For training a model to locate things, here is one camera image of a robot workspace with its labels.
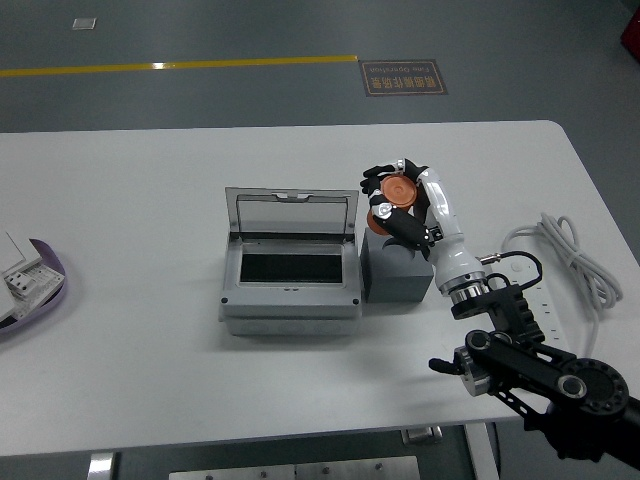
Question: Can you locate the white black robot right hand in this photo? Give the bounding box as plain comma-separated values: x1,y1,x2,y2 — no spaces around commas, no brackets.
359,158,489,296

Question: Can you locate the orange cylinder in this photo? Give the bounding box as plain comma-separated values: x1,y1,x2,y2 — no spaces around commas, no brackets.
366,174,419,236

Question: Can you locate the grey box with clear lid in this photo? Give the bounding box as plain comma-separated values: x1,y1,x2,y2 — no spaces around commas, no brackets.
218,187,364,337

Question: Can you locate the grey cube with round hole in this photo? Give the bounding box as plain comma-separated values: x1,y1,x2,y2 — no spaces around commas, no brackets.
358,227,435,304

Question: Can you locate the white power strip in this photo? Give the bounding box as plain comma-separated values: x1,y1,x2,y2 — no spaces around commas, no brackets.
487,259,576,351

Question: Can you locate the brown floor sign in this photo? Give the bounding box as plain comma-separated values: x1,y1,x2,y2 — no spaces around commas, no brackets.
358,58,450,98

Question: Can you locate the white table leg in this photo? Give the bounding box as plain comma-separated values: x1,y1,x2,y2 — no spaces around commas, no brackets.
463,423,501,480
87,451,119,480

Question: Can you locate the red object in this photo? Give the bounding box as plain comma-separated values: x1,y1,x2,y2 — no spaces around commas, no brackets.
618,9,640,51

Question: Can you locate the yellow floor tape line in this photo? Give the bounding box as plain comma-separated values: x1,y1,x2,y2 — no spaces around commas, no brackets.
0,54,360,79

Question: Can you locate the purple tray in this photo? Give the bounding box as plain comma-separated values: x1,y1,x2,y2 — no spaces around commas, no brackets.
0,238,68,337

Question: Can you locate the white socket module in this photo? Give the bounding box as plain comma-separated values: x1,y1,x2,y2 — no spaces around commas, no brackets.
2,269,37,300

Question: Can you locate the white flat panel plate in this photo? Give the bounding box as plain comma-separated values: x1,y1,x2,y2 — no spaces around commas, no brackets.
0,230,30,275

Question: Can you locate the silver table bracket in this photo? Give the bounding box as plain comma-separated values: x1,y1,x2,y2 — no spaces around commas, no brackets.
402,426,444,445

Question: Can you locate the grey metal base plate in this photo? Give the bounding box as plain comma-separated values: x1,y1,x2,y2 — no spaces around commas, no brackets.
168,455,421,480

